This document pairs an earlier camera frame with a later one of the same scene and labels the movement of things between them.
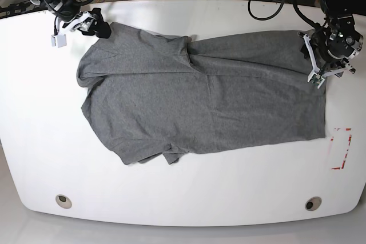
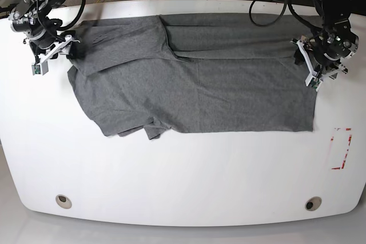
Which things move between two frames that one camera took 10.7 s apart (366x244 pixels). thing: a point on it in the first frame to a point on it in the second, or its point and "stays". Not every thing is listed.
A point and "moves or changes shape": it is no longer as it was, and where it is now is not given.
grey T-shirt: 150,95 moves or changes shape
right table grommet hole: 313,203 stays
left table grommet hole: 63,201 stays
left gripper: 84,21 to 71,47
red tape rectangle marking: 349,142 stays
